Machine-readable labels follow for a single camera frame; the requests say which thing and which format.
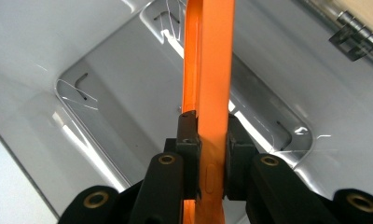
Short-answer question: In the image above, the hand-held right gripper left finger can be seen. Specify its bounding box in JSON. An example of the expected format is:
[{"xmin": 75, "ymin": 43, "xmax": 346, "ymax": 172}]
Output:
[{"xmin": 164, "ymin": 110, "xmax": 203, "ymax": 201}]

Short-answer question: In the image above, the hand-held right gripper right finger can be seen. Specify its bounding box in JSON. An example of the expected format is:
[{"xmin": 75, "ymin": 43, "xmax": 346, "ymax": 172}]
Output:
[{"xmin": 225, "ymin": 113, "xmax": 259, "ymax": 201}]

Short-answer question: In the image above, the grey transparent plastic box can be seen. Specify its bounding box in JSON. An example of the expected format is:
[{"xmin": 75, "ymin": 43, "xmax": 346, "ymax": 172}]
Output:
[{"xmin": 0, "ymin": 0, "xmax": 373, "ymax": 224}]

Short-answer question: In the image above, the orange phone case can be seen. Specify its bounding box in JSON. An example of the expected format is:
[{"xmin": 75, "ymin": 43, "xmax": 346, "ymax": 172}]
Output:
[{"xmin": 180, "ymin": 0, "xmax": 237, "ymax": 224}]

